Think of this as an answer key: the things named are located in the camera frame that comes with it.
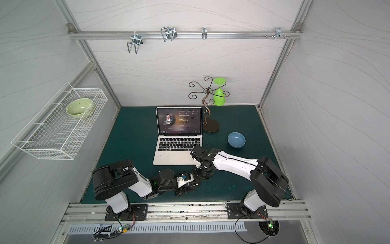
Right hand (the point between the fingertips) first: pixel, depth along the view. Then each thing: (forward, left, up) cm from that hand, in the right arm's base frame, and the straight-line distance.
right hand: (195, 179), depth 81 cm
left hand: (-2, +1, -3) cm, 4 cm away
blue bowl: (+29, -26, -4) cm, 39 cm away
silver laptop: (+31, +13, 0) cm, 34 cm away
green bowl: (+21, +58, +31) cm, 69 cm away
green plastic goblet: (+37, -12, +28) cm, 47 cm away
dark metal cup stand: (+38, -8, -1) cm, 39 cm away
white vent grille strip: (-20, -10, -4) cm, 23 cm away
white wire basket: (+11, +62, +29) cm, 70 cm away
